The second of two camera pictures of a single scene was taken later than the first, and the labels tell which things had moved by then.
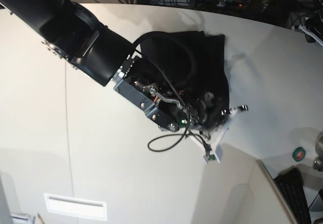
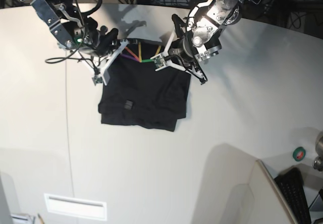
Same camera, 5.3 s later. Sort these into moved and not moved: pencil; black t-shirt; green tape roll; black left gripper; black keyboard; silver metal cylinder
Moved: black t-shirt; black left gripper
Not moved: pencil; black keyboard; silver metal cylinder; green tape roll
